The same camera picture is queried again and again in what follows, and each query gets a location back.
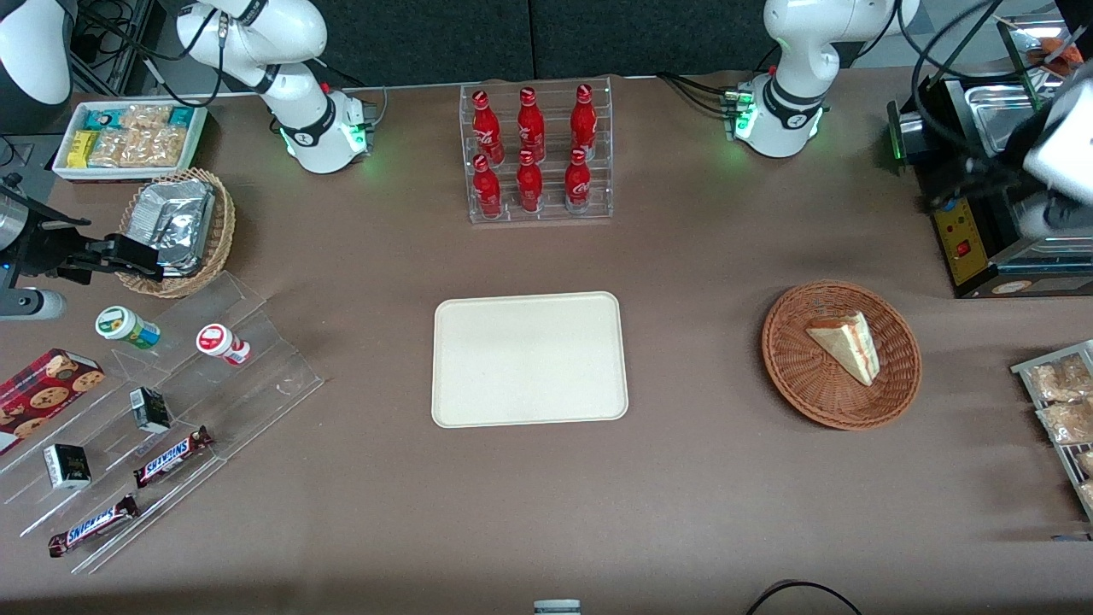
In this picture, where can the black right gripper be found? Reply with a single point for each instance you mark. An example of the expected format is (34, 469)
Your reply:
(44, 252)

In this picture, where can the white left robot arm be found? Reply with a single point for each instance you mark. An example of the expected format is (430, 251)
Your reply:
(798, 51)

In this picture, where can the white snack tray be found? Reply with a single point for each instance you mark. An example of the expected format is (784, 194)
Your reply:
(64, 169)

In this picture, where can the light tan wicker basket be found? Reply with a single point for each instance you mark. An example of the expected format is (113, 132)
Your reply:
(224, 231)

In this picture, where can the cream plastic tray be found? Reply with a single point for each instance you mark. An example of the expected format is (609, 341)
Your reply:
(529, 359)

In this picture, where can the brown wicker basket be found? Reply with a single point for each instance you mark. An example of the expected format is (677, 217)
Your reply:
(798, 376)

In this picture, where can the triangular wrapped sandwich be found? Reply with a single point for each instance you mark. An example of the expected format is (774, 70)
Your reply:
(850, 346)

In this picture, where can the black sandwich press machine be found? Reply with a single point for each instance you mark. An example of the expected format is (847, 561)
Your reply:
(973, 248)

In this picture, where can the grey snack tray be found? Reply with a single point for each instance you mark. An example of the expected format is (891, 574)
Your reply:
(1025, 369)

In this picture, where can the green lidded cup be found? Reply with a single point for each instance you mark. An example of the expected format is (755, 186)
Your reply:
(119, 325)

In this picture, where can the silver foil packs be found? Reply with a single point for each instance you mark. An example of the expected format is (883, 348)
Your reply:
(175, 222)

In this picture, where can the clear cracker packet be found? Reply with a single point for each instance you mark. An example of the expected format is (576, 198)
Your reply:
(155, 147)
(145, 117)
(109, 148)

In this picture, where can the yellow snack packet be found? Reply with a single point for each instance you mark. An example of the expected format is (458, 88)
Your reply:
(81, 149)

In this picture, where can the red lidded cup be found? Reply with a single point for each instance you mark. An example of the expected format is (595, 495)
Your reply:
(215, 340)

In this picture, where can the teal snack packet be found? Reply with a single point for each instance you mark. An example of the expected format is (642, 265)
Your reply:
(180, 116)
(101, 120)

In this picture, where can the red cookie box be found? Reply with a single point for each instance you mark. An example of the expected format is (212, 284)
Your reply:
(43, 397)

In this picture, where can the small black carton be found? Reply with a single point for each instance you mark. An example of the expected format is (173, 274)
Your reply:
(150, 412)
(67, 466)

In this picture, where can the clear acrylic stepped stand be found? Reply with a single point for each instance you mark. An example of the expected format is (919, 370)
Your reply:
(256, 384)

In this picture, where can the Snickers bar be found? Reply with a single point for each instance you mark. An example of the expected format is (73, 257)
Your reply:
(171, 457)
(92, 525)

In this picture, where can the red cola bottle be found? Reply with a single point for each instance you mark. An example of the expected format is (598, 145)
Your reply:
(485, 128)
(529, 186)
(583, 124)
(530, 126)
(487, 190)
(578, 184)

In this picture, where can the clear acrylic bottle rack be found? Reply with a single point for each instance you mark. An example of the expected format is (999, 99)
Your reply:
(551, 213)

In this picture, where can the grey white capped object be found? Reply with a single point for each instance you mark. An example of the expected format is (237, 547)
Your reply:
(557, 607)

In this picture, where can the clear granola packet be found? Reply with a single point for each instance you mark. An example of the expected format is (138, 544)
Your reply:
(1059, 380)
(1067, 423)
(1084, 464)

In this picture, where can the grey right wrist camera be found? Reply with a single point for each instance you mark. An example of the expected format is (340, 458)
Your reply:
(32, 304)

